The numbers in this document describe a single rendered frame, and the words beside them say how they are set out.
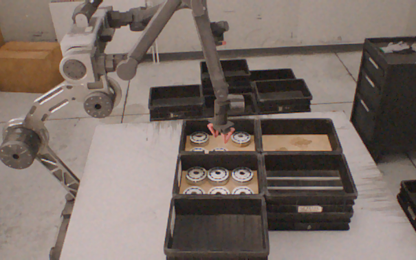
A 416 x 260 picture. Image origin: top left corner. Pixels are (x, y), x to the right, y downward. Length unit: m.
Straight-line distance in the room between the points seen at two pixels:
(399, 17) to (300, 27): 1.17
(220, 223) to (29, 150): 1.05
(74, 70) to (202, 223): 0.82
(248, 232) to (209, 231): 0.16
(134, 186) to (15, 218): 1.31
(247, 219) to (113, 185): 0.78
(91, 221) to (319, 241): 1.06
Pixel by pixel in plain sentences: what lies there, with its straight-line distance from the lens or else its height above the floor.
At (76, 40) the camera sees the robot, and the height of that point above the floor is 1.53.
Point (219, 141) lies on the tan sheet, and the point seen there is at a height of 0.83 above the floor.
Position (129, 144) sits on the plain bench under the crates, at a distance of 2.59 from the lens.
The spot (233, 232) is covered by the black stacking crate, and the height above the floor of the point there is 0.83.
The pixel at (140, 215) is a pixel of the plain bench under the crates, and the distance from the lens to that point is 2.14.
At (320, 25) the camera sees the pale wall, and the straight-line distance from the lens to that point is 5.24.
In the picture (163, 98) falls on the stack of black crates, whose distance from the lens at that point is 3.41.
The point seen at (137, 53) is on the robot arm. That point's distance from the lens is 1.75.
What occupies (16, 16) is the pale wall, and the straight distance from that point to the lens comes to 5.26.
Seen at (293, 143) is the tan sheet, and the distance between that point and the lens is 2.34.
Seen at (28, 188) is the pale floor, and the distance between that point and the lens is 3.60.
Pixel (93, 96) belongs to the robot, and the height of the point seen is 1.19.
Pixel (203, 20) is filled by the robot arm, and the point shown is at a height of 1.61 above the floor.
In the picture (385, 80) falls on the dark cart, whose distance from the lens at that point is 3.20.
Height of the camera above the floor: 2.21
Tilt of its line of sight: 35 degrees down
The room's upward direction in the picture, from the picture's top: 2 degrees counter-clockwise
